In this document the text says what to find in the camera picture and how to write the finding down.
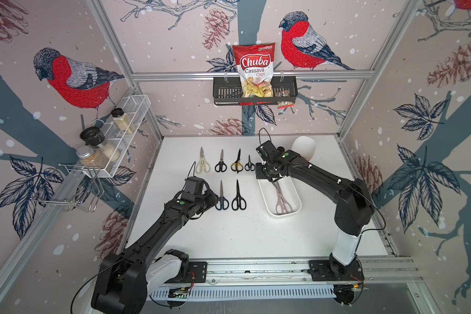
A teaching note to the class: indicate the red cassava chips bag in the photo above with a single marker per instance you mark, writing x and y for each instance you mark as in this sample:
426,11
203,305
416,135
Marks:
255,68

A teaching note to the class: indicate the white utensil cup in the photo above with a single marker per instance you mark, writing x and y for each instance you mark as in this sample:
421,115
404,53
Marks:
304,146

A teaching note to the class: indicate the cream kitchen shears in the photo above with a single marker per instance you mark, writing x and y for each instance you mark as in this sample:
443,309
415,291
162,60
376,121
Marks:
202,166

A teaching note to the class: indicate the spice jar with silver lid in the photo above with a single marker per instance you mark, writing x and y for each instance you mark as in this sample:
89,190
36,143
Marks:
90,157

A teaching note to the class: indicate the black wire wall basket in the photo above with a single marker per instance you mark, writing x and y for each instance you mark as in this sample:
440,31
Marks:
228,91

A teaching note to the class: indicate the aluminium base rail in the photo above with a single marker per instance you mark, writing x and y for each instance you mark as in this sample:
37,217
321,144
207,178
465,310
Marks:
293,271

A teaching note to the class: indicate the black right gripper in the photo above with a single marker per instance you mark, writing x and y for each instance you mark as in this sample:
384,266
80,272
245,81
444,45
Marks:
258,174

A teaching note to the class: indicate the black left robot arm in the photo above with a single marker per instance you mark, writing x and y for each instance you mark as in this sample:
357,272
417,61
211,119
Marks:
125,280

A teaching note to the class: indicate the pink kitchen shears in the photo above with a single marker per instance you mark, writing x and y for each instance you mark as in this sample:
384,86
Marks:
282,206

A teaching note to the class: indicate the dark blue handled scissors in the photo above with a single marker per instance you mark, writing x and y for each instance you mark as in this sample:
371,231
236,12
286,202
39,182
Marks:
222,203

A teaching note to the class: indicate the aluminium corner frame post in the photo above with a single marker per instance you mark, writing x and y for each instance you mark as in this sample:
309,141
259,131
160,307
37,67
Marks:
104,24

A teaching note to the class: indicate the small black scissors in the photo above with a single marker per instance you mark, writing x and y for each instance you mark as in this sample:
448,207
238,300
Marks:
249,166

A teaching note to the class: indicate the long matte black scissors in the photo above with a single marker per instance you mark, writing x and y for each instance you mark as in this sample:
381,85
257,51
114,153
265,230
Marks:
238,203

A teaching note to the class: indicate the black funnel lid jar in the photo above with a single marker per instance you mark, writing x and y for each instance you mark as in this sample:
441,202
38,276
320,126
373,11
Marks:
94,137

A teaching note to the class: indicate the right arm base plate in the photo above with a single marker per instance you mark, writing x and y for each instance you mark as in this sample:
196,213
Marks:
330,270

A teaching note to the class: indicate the white plastic storage box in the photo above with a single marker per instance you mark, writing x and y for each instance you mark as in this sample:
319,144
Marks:
289,191

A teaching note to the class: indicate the small snack packet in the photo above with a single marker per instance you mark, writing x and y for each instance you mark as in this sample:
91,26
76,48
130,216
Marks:
284,104

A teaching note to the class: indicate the spice jar with black lid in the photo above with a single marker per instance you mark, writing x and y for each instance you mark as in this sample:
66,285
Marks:
123,121

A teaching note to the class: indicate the large black scissors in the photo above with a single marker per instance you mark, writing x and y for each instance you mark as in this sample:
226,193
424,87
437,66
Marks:
221,167

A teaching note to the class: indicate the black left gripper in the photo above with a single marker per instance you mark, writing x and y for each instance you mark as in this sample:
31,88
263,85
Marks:
212,199

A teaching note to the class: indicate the white wire spice shelf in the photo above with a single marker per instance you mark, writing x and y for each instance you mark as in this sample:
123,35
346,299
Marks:
136,106

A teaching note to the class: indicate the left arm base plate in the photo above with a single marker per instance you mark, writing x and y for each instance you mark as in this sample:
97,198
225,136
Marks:
192,272

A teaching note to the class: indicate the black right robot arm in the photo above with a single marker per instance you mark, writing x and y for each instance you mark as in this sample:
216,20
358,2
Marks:
354,207

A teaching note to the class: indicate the yellow black scissors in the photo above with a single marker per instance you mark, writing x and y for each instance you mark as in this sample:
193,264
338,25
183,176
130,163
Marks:
237,166

